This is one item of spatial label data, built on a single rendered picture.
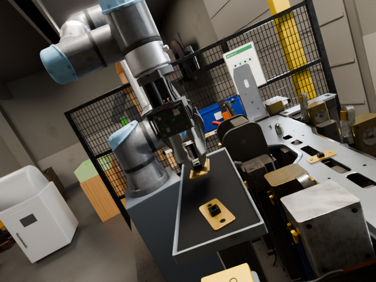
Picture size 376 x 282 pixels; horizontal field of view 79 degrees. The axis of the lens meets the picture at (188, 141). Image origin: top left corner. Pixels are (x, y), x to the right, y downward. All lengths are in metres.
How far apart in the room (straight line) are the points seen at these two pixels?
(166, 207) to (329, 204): 0.50
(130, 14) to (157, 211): 0.58
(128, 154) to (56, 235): 3.10
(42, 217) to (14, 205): 0.37
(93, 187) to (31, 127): 4.27
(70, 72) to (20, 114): 7.20
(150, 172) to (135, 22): 0.49
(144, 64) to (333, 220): 0.40
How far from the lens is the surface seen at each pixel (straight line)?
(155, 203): 0.77
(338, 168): 0.78
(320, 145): 0.91
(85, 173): 3.72
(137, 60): 0.42
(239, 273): 0.30
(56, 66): 0.53
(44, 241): 3.86
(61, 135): 7.48
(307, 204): 0.45
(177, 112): 0.39
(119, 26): 0.43
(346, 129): 0.91
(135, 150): 0.76
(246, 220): 0.37
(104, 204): 3.81
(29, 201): 3.68
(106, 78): 7.37
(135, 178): 0.79
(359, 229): 0.47
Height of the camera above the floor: 1.38
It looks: 13 degrees down
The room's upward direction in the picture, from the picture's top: 24 degrees counter-clockwise
